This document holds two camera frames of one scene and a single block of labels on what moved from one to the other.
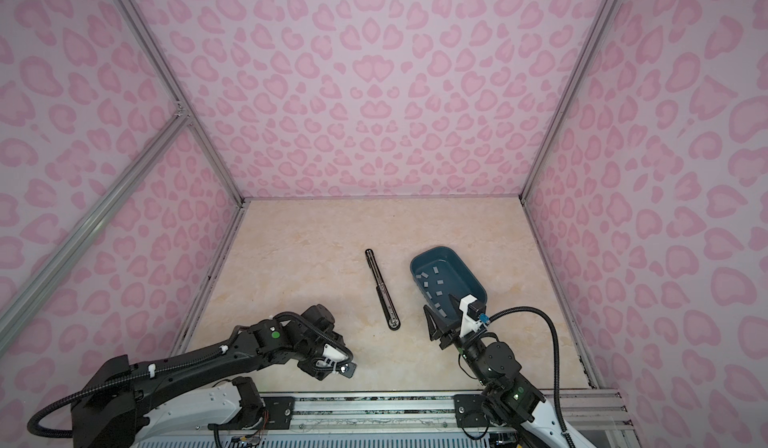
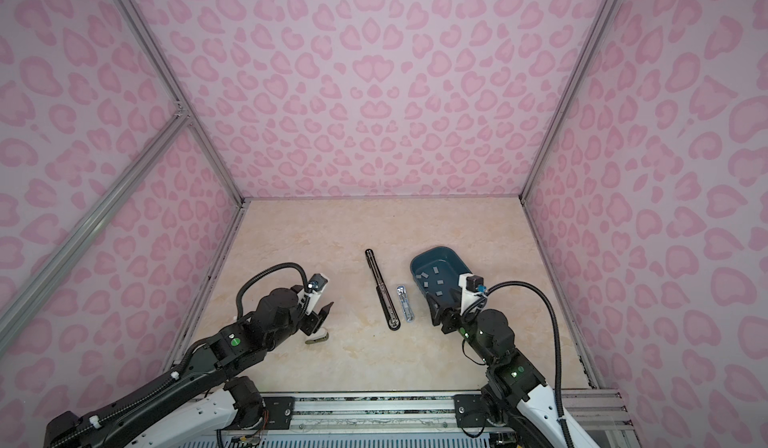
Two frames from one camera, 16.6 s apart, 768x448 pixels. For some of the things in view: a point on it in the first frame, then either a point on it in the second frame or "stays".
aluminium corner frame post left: (164, 70) stays
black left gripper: (321, 371) to (315, 322)
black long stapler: (383, 294) stays
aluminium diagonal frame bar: (33, 294) stays
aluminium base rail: (613, 410) stays
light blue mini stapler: (349, 370) to (407, 308)
